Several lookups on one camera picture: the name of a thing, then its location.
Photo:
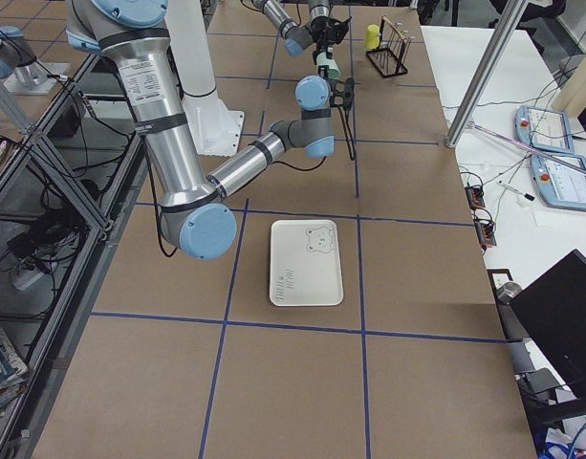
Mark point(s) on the light green cup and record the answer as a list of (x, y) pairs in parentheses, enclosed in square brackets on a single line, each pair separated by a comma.
[(323, 60)]

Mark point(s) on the lower teach pendant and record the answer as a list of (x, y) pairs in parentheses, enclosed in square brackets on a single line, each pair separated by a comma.
[(557, 181)]

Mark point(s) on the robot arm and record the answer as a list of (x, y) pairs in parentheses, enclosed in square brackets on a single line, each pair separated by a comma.
[(160, 51), (297, 37)]

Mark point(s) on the black wire cup rack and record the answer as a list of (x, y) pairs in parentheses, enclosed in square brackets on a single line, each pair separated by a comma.
[(388, 58)]

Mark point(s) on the aluminium frame post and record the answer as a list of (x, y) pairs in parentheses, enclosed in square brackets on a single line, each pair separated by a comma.
[(497, 44)]

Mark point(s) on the upper teach pendant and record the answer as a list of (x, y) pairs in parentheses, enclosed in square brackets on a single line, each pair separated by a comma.
[(544, 129)]

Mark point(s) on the yellow cup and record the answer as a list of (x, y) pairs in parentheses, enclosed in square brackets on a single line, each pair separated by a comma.
[(372, 37)]

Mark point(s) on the black laptop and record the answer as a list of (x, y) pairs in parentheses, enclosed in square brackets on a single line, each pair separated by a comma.
[(553, 312)]

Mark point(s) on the white bear serving tray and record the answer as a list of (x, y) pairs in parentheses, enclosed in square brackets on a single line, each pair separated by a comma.
[(305, 268)]

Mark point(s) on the teach pendant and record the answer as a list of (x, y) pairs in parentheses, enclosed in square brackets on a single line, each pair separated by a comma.
[(557, 181), (544, 129)]

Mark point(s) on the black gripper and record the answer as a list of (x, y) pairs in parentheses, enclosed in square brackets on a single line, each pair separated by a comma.
[(324, 72), (325, 36)]

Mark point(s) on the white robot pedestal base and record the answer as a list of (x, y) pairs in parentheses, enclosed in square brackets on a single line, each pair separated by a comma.
[(215, 129)]

